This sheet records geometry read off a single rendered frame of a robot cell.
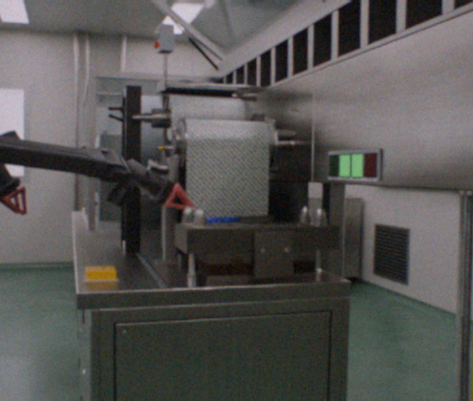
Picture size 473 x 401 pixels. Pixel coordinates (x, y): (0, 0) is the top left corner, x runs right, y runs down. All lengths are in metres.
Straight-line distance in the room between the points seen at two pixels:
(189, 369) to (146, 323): 0.15
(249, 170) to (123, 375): 0.65
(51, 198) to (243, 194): 5.61
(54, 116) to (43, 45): 0.84
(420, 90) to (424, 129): 0.08
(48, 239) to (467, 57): 6.43
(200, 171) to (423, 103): 0.68
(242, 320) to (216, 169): 0.44
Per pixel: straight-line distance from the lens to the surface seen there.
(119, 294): 1.30
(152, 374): 1.36
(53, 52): 7.22
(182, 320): 1.34
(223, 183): 1.58
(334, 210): 1.85
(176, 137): 1.58
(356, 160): 1.33
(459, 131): 1.04
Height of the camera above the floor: 1.17
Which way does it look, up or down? 3 degrees down
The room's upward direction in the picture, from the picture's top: 1 degrees clockwise
